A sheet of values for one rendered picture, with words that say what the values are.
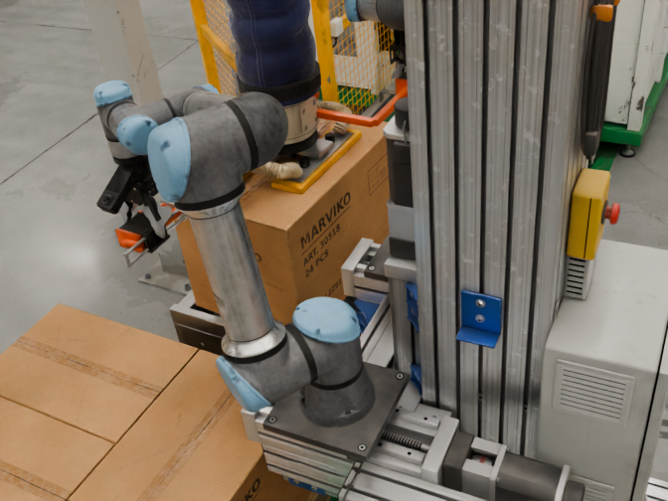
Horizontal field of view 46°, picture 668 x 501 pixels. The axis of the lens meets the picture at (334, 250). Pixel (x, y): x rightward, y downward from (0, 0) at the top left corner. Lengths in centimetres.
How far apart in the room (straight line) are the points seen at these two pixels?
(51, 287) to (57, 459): 167
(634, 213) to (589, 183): 255
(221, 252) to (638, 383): 72
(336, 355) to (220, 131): 47
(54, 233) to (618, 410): 332
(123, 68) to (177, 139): 199
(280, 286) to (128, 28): 137
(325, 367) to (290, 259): 66
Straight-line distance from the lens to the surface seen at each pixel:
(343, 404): 151
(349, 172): 219
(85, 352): 261
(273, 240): 202
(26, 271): 407
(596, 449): 156
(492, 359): 153
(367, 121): 213
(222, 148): 120
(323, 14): 320
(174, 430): 228
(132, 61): 314
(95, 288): 379
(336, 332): 139
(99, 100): 167
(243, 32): 204
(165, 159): 118
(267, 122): 123
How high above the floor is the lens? 221
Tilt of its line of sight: 37 degrees down
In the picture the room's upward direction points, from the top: 7 degrees counter-clockwise
